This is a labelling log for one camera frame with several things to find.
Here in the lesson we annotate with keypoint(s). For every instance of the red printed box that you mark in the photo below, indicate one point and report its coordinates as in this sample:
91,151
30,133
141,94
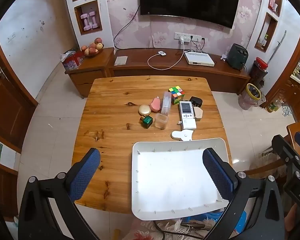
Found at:
73,61

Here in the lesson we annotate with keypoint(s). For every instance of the small beige box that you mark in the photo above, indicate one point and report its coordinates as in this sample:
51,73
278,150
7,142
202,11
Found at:
198,113

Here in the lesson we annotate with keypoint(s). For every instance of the grey flat card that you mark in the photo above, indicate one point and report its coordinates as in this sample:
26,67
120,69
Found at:
121,61

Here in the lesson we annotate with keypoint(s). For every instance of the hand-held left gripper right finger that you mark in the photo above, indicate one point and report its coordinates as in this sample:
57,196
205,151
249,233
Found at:
218,175

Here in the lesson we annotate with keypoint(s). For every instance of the green perfume bottle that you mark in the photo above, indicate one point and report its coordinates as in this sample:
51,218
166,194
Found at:
147,122

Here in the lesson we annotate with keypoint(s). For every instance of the white power bank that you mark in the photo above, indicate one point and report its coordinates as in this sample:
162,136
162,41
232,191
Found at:
190,124

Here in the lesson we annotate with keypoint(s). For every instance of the dark fruit bowl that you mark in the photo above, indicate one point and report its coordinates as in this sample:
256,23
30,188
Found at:
91,55

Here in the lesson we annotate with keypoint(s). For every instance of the white charger plug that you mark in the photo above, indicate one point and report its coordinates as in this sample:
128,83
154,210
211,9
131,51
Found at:
183,40

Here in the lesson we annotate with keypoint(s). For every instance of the yellow-rimmed plastic bucket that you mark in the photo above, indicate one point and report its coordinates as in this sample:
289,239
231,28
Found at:
248,100

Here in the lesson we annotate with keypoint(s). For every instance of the black curved television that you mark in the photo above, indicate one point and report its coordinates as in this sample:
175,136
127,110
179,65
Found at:
190,0

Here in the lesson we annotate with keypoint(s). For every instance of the yellow oil bottle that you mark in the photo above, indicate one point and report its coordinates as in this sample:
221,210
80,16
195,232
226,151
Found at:
273,106

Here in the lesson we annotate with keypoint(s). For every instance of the white plastic tray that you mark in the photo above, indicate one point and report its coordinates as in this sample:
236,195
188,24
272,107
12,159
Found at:
175,180

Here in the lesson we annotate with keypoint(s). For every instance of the dark green air fryer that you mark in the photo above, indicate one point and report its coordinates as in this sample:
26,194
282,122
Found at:
236,56

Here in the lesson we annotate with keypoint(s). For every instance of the pink heart-shaped case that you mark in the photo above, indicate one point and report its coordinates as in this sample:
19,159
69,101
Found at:
155,105

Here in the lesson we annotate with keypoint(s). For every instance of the long metal stick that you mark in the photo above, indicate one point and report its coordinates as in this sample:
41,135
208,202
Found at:
277,46

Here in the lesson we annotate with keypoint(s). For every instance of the small clear plastic box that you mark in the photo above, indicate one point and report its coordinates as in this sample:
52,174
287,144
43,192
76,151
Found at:
161,121

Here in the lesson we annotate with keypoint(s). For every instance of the colourful puzzle cube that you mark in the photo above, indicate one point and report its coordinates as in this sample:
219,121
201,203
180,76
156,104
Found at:
176,95

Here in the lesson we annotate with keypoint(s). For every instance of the white set-top box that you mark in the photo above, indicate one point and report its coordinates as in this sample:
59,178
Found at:
198,58

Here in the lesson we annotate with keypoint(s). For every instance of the shaggy rug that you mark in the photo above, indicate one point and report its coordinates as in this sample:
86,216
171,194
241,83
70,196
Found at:
170,230

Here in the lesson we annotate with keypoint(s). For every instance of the gold round compact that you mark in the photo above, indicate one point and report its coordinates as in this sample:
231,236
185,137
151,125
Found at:
144,110

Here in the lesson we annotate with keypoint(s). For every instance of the clear long plastic box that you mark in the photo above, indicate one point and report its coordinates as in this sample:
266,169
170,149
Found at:
166,103

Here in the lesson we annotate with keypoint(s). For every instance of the black charger plug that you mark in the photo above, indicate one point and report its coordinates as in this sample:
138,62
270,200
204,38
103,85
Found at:
196,101

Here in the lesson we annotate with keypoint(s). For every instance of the pile of red apples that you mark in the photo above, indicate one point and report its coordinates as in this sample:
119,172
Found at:
93,46

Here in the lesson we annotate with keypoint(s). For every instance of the blue plastic stool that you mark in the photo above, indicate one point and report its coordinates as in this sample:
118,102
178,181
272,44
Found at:
240,222

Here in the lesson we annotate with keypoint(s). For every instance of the white wall socket strip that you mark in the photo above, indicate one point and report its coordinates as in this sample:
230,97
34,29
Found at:
197,36

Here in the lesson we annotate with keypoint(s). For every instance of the wooden chair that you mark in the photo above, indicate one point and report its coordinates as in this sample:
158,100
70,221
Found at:
291,128

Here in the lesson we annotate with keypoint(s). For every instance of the brown wooden door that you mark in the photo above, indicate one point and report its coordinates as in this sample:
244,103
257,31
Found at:
7,100

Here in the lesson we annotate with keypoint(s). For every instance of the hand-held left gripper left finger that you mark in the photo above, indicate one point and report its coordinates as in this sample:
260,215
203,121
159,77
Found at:
86,172

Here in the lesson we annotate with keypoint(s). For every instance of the small white figurine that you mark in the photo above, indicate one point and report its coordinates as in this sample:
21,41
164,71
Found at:
223,57

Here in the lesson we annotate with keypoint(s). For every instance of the red-lidded dark jar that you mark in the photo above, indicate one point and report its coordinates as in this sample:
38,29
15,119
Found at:
258,71

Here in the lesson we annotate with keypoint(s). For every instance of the white tape measure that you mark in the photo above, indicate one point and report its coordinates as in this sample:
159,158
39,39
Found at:
181,135

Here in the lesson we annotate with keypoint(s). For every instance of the white light switch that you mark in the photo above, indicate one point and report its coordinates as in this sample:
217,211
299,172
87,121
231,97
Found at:
11,38

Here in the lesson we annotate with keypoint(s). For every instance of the small pink box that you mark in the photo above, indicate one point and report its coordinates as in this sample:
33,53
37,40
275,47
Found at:
273,2

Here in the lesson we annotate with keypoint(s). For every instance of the wooden side cabinet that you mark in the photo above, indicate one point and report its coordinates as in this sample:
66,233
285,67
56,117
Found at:
90,75

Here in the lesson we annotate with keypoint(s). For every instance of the long wooden television cabinet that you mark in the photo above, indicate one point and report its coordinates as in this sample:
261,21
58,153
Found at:
140,60

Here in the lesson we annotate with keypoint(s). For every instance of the pink dumbbell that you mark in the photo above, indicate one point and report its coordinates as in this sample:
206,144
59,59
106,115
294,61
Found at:
93,20
85,21

